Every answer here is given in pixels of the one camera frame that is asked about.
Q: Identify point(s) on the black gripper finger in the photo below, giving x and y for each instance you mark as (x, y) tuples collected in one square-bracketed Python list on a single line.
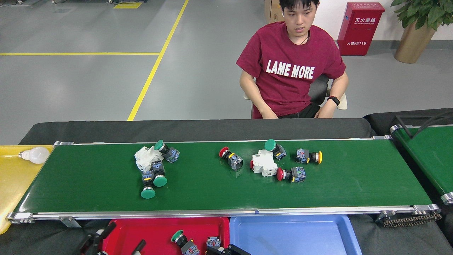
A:
[(93, 242), (138, 249), (237, 250)]

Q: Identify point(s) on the white circuit breaker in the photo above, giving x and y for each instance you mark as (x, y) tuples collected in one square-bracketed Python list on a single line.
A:
[(263, 163), (147, 157)]

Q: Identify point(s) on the yellow mushroom push button switch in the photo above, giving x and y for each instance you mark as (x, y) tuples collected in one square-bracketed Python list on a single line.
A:
[(302, 156)]

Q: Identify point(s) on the person's left forearm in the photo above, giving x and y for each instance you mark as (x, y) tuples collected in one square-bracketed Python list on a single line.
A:
[(339, 86)]

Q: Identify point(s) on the person's right forearm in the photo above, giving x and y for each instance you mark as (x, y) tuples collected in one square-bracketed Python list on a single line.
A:
[(253, 98)]

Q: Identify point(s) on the red plastic tray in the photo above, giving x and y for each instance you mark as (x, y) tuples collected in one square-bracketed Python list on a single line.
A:
[(148, 233)]

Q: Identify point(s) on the blue plastic tray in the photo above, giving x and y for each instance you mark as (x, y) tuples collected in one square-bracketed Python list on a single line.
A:
[(293, 237)]

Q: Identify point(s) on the yellow plastic tray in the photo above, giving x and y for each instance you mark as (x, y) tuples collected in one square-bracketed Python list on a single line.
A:
[(12, 187)]

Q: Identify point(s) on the green conveyor belt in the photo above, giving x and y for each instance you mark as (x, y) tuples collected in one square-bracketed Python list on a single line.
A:
[(431, 159), (354, 177)]

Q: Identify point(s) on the person's right hand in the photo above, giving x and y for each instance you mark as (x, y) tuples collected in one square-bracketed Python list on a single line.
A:
[(269, 115)]

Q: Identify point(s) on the person's left hand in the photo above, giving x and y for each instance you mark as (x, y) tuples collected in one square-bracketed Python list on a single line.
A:
[(325, 112)]

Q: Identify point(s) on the white light bulb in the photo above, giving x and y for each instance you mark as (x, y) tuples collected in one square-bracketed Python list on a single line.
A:
[(37, 155)]

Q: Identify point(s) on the black wristwatch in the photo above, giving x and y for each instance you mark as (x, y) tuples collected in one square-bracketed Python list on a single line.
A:
[(333, 100)]

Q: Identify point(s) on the grey office chair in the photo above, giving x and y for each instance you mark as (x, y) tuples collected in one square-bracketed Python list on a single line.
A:
[(318, 90)]

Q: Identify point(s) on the person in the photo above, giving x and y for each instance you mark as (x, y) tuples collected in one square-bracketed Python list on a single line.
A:
[(290, 71)]

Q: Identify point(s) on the brown cardboard box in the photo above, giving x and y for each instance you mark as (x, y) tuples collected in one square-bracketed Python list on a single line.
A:
[(272, 11)]

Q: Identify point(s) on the red fire extinguisher box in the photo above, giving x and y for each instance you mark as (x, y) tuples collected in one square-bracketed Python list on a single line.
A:
[(360, 31)]

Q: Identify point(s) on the potted green plant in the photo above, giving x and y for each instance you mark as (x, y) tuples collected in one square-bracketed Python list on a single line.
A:
[(414, 42)]

